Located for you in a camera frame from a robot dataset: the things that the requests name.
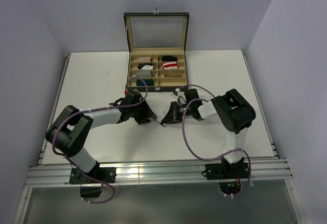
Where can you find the black compartment storage box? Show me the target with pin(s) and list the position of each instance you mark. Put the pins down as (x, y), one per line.
(151, 36)

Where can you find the rolled black white sock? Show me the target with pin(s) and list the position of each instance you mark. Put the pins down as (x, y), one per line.
(146, 66)

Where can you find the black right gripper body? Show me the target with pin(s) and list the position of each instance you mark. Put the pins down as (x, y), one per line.
(178, 110)

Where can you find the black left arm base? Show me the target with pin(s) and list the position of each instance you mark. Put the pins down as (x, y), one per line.
(92, 184)

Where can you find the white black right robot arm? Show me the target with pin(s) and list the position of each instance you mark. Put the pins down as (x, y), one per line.
(235, 113)

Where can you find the white sock black stripes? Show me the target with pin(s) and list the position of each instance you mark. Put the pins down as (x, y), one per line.
(164, 118)

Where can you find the brown ribbed sock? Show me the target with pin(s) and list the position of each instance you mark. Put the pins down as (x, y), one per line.
(173, 74)

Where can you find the rolled grey sock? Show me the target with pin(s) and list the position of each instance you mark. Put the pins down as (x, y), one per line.
(145, 74)

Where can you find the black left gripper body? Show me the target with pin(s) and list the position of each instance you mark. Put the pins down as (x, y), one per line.
(141, 112)

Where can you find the aluminium table frame rail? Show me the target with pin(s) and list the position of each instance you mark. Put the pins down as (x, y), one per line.
(183, 172)

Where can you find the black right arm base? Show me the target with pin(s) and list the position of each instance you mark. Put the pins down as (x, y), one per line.
(226, 171)

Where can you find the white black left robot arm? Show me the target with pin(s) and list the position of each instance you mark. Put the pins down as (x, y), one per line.
(69, 131)

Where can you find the rolled teal sock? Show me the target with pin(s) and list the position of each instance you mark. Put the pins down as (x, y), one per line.
(145, 82)

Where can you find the red white striped sock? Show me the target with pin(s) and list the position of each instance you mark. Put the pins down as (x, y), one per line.
(169, 65)

